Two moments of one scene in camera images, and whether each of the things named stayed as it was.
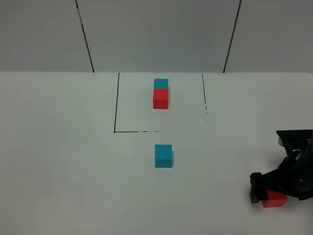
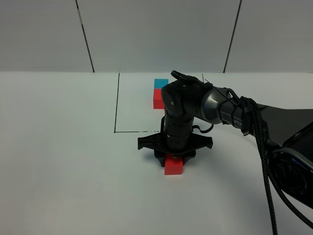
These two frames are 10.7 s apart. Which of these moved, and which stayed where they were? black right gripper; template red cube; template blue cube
Moved: black right gripper
Stayed: template red cube; template blue cube
